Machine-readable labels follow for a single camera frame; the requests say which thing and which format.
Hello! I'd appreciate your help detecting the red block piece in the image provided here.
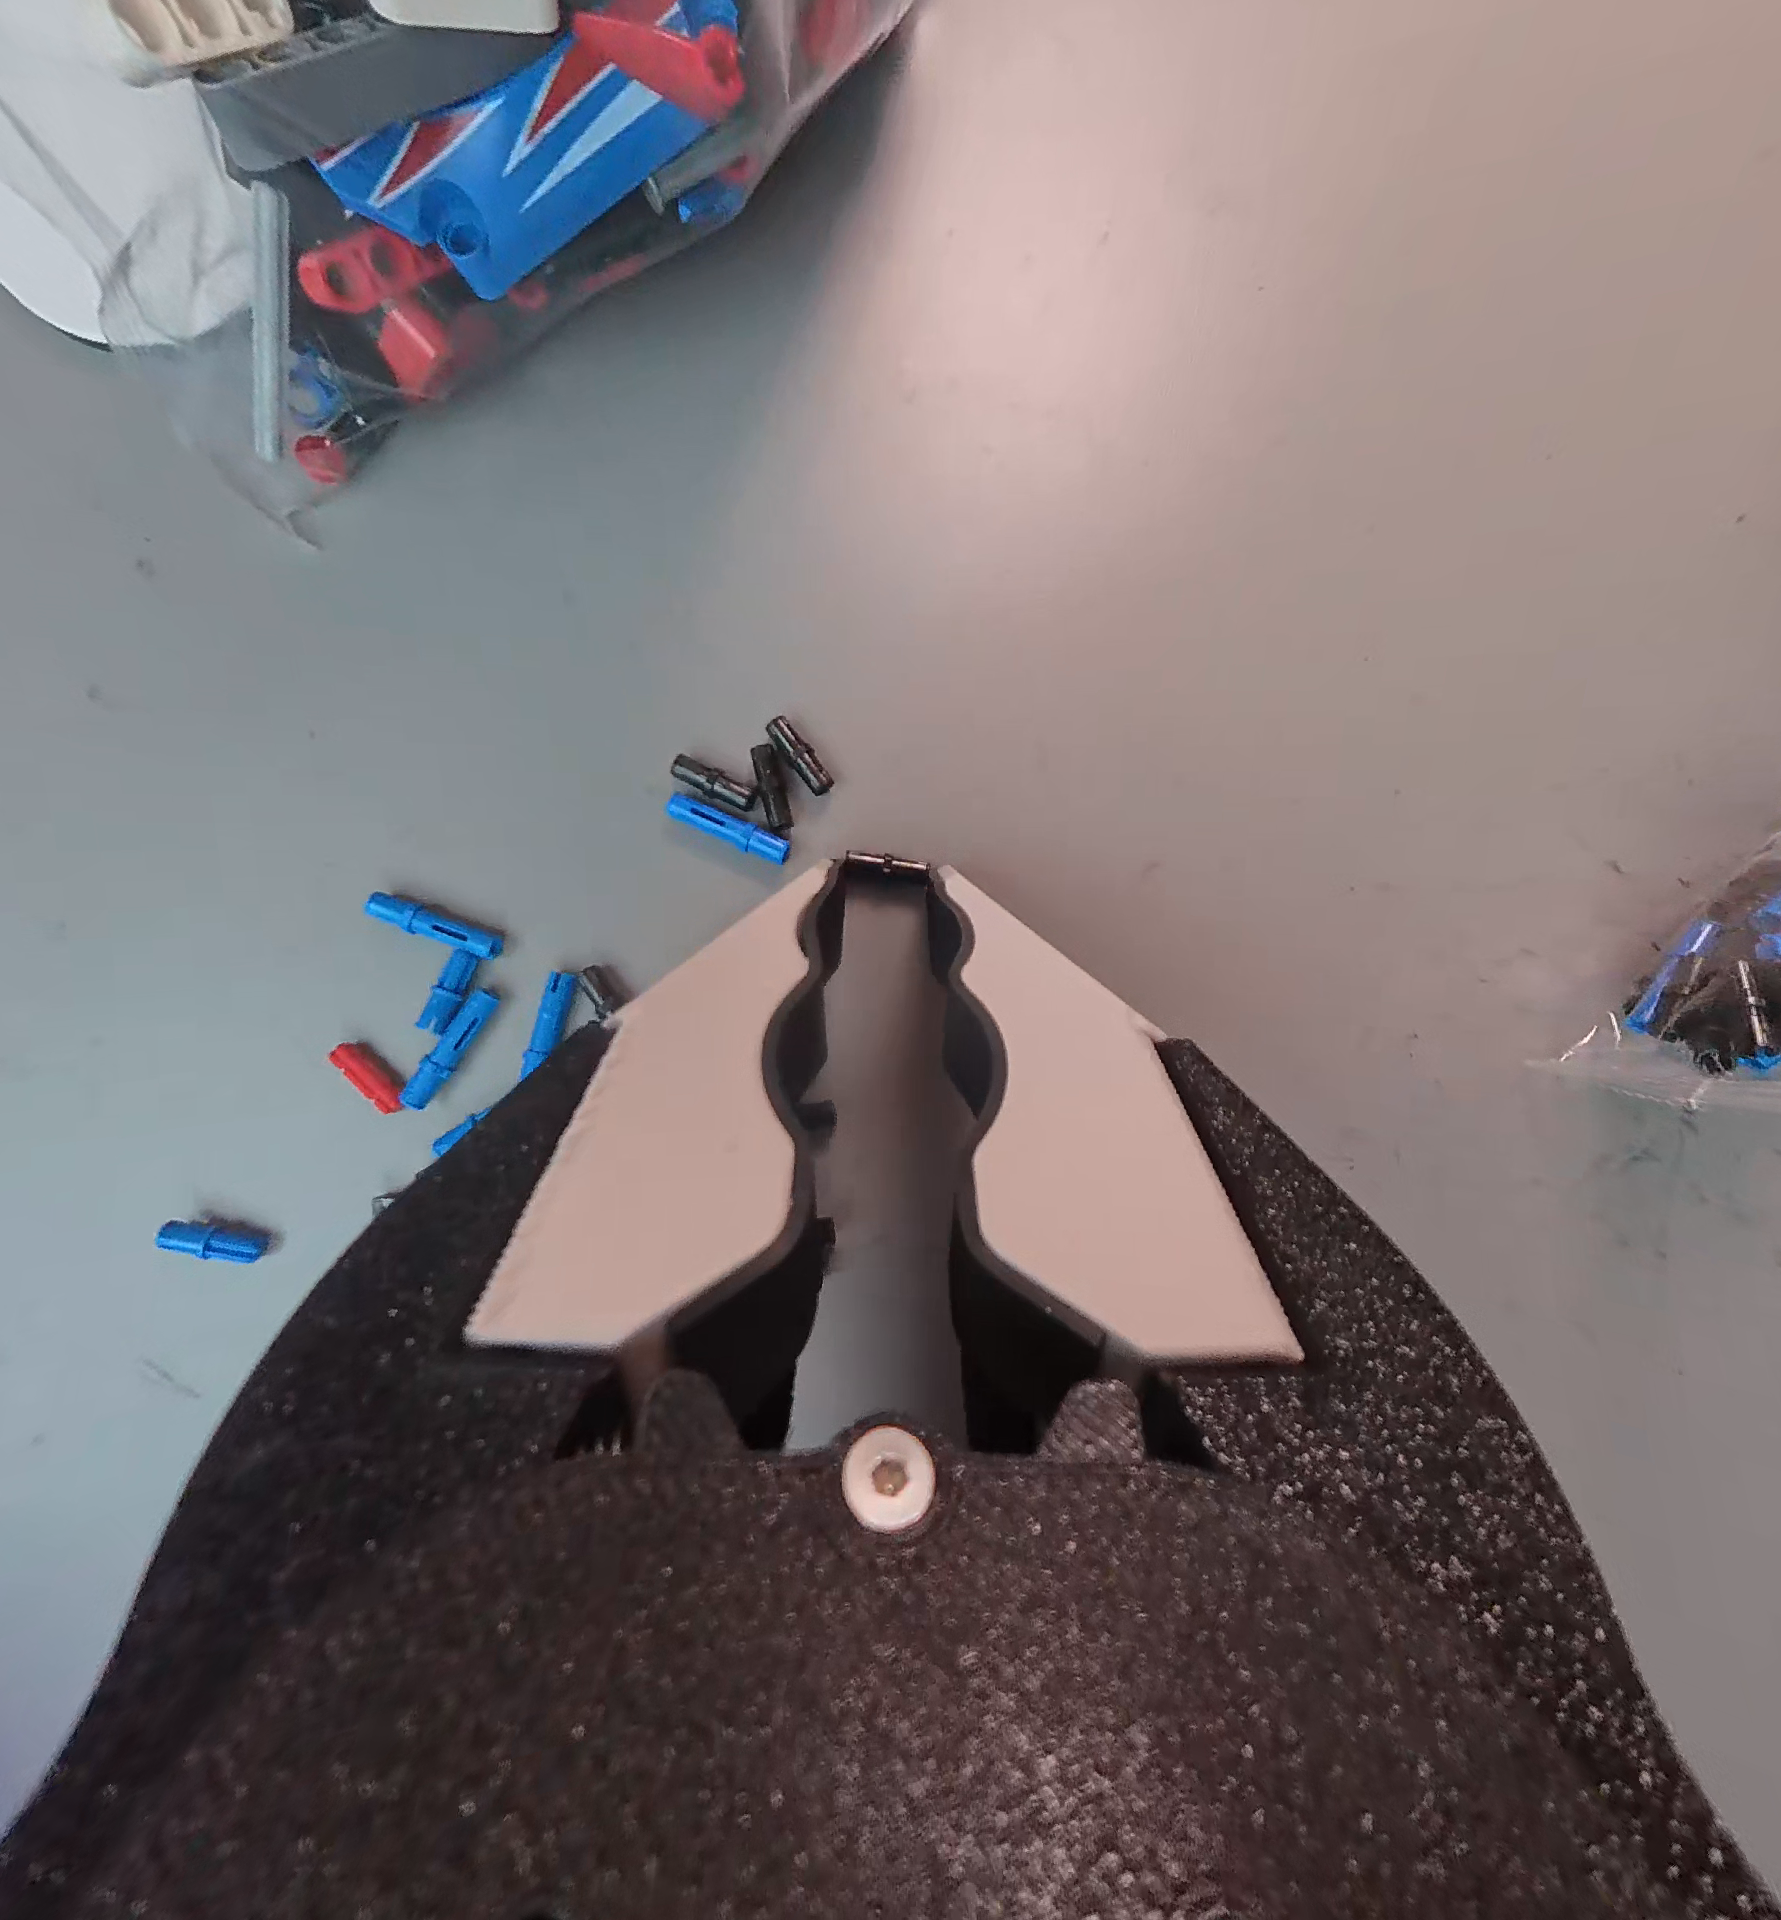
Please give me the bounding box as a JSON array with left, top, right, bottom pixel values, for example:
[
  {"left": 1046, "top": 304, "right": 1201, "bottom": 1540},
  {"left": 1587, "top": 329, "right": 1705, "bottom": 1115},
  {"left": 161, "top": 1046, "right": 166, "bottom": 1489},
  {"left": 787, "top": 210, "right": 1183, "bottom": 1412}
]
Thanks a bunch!
[{"left": 378, "top": 290, "right": 451, "bottom": 399}]

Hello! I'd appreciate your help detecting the red double hole connector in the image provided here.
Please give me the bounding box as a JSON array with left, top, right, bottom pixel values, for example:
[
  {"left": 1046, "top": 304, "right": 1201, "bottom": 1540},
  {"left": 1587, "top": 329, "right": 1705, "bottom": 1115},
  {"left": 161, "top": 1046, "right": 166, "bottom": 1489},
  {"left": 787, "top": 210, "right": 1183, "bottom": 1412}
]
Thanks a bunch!
[{"left": 297, "top": 238, "right": 451, "bottom": 317}]

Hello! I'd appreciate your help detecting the large clear bag of parts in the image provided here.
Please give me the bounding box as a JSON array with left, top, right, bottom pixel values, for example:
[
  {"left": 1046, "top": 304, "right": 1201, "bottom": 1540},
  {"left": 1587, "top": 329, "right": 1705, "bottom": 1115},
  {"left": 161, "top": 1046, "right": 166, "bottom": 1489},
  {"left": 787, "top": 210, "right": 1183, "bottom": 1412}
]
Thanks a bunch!
[{"left": 95, "top": 0, "right": 925, "bottom": 551}]

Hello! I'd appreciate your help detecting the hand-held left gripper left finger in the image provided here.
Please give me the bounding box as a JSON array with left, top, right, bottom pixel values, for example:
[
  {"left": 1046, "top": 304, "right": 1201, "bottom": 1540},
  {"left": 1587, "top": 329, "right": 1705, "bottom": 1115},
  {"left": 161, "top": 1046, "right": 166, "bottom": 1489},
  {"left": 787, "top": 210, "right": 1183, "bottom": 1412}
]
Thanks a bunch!
[{"left": 466, "top": 855, "right": 851, "bottom": 1450}]

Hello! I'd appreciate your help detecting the blue printed panel piece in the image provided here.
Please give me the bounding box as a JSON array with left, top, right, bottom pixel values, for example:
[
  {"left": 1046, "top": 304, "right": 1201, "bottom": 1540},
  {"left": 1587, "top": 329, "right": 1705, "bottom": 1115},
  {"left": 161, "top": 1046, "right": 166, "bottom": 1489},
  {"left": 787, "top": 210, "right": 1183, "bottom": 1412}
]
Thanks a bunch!
[{"left": 313, "top": 30, "right": 749, "bottom": 297}]

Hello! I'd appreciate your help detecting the white paper booklet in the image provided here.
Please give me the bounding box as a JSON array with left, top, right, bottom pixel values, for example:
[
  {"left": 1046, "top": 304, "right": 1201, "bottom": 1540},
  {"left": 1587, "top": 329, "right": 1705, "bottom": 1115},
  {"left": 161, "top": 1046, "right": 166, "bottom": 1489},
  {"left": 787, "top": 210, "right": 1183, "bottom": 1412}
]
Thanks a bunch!
[{"left": 0, "top": 0, "right": 232, "bottom": 354}]

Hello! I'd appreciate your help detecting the grey beam piece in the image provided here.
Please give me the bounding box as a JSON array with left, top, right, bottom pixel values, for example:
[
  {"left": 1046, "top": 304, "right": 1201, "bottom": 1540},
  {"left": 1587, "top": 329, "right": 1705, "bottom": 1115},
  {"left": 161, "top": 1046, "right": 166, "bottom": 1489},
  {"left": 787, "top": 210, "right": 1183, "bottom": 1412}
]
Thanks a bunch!
[{"left": 197, "top": 12, "right": 569, "bottom": 147}]

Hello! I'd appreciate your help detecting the grey axle rod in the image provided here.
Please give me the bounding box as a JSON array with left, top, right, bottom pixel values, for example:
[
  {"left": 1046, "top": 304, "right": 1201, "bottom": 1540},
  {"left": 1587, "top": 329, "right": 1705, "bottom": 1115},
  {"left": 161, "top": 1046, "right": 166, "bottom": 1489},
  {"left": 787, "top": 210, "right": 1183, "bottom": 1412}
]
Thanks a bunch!
[{"left": 248, "top": 182, "right": 294, "bottom": 462}]

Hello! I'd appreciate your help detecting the red pointed panel piece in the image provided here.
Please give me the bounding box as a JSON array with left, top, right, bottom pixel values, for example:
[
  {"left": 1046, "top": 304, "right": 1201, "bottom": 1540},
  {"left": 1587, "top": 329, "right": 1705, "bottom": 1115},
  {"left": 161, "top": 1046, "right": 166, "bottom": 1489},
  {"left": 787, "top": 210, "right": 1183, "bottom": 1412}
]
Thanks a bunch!
[{"left": 556, "top": 12, "right": 751, "bottom": 117}]

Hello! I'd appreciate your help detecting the small clear bag of pins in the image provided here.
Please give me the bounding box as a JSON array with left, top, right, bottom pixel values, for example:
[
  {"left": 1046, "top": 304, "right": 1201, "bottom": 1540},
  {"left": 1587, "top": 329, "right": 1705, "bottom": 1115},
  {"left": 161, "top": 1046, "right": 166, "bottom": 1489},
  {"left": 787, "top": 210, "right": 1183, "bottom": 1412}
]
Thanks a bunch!
[{"left": 1527, "top": 750, "right": 1781, "bottom": 1120}]

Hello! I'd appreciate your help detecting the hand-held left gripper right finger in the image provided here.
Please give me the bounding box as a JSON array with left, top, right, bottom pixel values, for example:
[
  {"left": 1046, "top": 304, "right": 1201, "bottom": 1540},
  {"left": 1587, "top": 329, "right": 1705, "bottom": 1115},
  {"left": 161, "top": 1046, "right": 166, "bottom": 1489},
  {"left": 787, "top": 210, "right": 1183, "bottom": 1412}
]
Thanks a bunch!
[{"left": 924, "top": 861, "right": 1307, "bottom": 1450}]

